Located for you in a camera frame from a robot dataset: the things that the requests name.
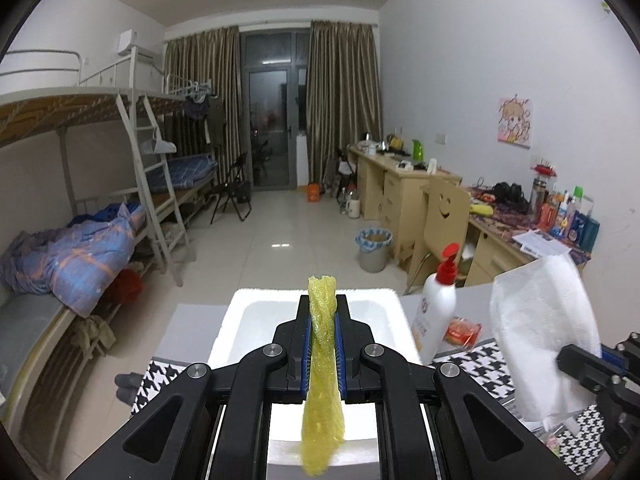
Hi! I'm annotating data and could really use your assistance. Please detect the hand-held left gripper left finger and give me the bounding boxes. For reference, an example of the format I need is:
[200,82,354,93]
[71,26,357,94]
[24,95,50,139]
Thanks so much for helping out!
[65,295,312,480]

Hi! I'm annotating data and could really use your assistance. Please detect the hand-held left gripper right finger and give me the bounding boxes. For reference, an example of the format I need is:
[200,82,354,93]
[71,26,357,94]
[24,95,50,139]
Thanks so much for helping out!
[334,294,576,480]

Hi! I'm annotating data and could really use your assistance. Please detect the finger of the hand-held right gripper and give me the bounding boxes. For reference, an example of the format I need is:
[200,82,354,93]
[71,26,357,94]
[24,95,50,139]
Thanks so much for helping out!
[600,331,640,360]
[556,344,640,466]

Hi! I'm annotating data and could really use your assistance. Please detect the white paper tissue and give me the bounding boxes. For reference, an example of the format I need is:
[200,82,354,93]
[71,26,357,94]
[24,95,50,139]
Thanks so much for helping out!
[489,252,603,433]

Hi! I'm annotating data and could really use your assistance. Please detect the yellow plastic bag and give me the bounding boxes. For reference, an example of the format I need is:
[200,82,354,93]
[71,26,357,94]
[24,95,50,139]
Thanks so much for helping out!
[300,274,347,478]

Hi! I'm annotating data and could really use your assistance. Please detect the white foam box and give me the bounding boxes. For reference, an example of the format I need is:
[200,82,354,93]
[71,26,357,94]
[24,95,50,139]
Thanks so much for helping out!
[207,287,421,480]

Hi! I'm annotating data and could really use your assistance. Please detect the white lotion bottle red pump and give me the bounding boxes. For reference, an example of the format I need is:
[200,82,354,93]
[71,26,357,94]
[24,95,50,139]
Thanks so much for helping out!
[411,243,461,365]

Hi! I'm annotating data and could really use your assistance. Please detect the grey trash bin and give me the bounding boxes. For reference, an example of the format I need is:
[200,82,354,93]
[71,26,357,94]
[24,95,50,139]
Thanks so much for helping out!
[356,227,393,273]

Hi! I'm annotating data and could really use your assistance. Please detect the houndstooth tablecloth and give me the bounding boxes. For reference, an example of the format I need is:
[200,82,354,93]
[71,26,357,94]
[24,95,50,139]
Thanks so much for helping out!
[131,337,626,478]

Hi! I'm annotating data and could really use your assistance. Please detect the red snack packet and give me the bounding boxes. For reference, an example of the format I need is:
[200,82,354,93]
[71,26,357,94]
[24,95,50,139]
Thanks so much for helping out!
[446,317,482,348]

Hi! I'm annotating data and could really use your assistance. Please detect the white papers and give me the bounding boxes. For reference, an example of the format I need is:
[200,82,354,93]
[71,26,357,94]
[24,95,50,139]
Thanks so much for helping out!
[510,229,571,261]

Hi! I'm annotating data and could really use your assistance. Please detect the group of toiletry bottles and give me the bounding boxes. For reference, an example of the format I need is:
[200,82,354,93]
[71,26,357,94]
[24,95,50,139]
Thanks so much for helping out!
[530,157,601,253]

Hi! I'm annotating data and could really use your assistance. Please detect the wooden desk with patterned cloth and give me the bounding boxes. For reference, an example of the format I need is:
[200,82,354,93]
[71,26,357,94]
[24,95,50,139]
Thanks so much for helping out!
[467,187,591,291]

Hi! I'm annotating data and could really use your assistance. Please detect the wooden chair with smiley cutout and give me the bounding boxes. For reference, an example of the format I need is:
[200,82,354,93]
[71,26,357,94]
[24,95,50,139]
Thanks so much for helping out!
[404,178,472,296]

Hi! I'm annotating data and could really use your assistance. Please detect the black folding chair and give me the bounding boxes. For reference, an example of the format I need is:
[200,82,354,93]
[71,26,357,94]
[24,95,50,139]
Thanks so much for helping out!
[210,152,253,223]

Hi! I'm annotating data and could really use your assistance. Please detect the black slippers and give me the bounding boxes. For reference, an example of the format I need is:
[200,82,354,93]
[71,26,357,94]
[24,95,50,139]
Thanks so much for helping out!
[115,372,146,403]

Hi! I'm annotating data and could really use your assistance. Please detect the red cloth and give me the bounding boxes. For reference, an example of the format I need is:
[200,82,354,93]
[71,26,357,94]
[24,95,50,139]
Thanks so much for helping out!
[107,269,143,306]

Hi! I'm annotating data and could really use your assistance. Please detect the white metal bunk bed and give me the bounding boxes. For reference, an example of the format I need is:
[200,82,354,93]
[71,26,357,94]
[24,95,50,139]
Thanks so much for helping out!
[0,49,197,461]
[162,72,221,233]

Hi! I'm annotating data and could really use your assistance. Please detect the blue checked mattress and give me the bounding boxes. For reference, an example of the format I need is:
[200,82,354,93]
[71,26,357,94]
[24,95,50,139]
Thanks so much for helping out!
[165,155,219,186]

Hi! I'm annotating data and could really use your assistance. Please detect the glass balcony door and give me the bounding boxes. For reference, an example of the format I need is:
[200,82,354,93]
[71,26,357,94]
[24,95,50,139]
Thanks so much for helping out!
[240,30,311,191]

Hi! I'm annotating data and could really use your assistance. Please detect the blue plaid blanket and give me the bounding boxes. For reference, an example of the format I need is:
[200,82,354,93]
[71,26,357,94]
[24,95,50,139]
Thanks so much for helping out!
[0,204,148,318]

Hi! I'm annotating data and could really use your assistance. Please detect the white plastic bag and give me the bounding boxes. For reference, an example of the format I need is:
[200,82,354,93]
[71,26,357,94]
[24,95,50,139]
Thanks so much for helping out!
[139,135,177,156]

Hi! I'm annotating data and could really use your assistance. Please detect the brown curtain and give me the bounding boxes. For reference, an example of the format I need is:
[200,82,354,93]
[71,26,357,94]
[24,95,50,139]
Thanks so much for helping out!
[306,20,385,196]
[165,25,243,186]

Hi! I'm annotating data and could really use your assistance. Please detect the hanging dark clothes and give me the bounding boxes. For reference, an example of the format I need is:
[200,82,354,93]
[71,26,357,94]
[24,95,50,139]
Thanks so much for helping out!
[182,92,211,121]

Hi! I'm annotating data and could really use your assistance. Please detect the white air conditioner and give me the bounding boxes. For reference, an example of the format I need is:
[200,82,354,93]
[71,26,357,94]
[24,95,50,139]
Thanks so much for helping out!
[116,30,168,58]

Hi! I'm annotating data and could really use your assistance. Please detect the cartoon wall poster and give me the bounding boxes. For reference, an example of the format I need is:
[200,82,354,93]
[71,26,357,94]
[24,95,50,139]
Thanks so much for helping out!
[496,95,535,150]

